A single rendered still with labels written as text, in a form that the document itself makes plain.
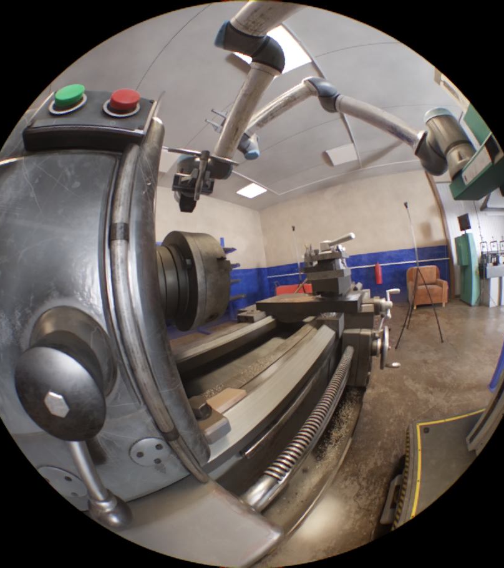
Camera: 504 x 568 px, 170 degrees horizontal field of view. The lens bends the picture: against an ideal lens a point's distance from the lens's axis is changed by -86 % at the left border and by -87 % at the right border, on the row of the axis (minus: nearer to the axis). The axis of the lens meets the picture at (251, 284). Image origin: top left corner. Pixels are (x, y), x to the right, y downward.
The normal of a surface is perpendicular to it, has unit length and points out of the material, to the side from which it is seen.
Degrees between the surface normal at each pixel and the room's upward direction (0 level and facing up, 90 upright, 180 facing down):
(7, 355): 90
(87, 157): 90
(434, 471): 0
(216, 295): 111
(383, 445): 0
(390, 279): 90
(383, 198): 90
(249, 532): 32
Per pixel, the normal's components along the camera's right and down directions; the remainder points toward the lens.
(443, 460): -0.12, -0.99
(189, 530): 0.29, -0.88
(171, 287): 0.76, 0.12
